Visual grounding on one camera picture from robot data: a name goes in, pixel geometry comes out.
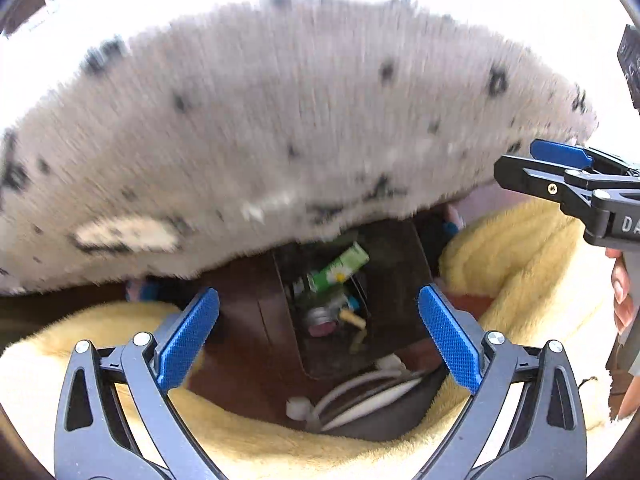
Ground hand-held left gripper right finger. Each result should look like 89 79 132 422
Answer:
415 283 588 480

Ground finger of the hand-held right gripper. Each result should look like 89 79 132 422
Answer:
529 138 640 178
493 154 640 212

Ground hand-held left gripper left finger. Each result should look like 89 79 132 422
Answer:
52 287 226 480

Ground brown paper bag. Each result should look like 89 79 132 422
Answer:
187 217 453 423

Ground cream yellow tube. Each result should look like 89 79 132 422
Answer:
339 309 369 352

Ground green white tube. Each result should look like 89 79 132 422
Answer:
305 241 371 294

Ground person's right hand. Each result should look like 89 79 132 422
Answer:
605 248 640 337

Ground pink and blue object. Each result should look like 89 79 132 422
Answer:
441 204 467 237
124 279 162 304

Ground yellow fleece clothing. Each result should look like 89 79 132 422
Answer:
0 197 621 480

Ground dark printed object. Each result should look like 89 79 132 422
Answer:
616 22 640 112

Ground grey printed blanket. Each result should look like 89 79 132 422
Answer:
0 0 601 297

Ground white cable with plug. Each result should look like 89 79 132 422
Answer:
285 354 427 434

